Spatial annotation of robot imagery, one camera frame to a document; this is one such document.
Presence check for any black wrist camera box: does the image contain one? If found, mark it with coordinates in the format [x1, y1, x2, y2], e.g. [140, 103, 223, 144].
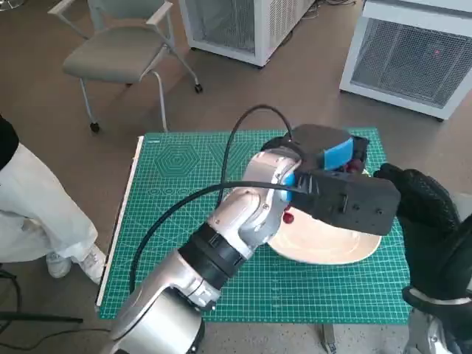
[444, 309, 472, 354]
[291, 170, 402, 235]

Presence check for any right black wrist camera box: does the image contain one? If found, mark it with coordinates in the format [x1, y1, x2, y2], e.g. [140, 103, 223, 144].
[444, 309, 472, 354]

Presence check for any white square plate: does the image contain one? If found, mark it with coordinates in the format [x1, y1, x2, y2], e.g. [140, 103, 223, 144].
[265, 167, 383, 265]

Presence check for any left black wrist camera box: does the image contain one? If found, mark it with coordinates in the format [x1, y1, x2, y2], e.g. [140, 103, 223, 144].
[291, 170, 402, 235]

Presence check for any black looping hand cable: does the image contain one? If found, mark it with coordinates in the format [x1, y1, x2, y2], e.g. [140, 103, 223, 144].
[220, 105, 296, 202]

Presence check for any thick black floor cable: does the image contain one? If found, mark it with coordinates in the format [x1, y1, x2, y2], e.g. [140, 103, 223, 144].
[0, 268, 23, 314]

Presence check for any right black gloved robot hand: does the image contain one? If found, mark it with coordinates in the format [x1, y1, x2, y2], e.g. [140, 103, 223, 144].
[372, 163, 472, 302]

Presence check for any left bare black robot hand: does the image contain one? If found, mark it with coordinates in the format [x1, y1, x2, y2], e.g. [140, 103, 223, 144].
[293, 124, 369, 171]

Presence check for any white mesh cabinet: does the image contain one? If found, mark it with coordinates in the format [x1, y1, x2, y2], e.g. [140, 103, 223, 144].
[178, 0, 317, 69]
[338, 0, 472, 122]

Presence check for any green cutting mat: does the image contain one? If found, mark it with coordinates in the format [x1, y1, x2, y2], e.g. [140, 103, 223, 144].
[94, 127, 411, 325]

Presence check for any metal table leg bracket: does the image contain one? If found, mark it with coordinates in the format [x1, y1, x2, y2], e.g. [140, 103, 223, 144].
[319, 324, 337, 354]

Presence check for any red toy grape bunch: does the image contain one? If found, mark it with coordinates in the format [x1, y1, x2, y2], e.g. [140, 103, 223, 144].
[282, 156, 366, 225]

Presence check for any black floor stand leg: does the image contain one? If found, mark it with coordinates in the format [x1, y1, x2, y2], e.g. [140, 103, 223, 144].
[0, 311, 84, 325]

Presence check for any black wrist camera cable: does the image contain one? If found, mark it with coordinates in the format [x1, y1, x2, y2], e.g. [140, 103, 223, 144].
[128, 179, 309, 296]

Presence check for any thin black floor cable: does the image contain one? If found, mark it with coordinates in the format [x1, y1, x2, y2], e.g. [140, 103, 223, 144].
[0, 320, 111, 351]

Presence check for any person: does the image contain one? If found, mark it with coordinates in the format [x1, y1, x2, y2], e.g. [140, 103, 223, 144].
[0, 114, 108, 285]

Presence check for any grey chair with white frame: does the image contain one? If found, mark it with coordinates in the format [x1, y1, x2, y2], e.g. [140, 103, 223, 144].
[47, 0, 205, 134]

